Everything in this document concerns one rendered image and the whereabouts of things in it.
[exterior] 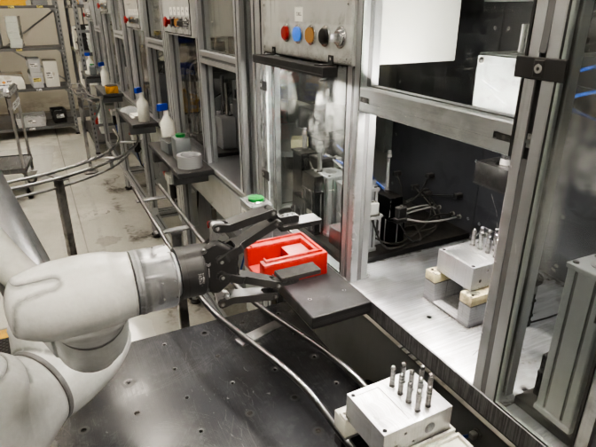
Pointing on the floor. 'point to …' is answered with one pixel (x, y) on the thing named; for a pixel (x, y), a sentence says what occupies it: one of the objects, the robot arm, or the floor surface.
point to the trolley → (16, 164)
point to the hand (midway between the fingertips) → (302, 247)
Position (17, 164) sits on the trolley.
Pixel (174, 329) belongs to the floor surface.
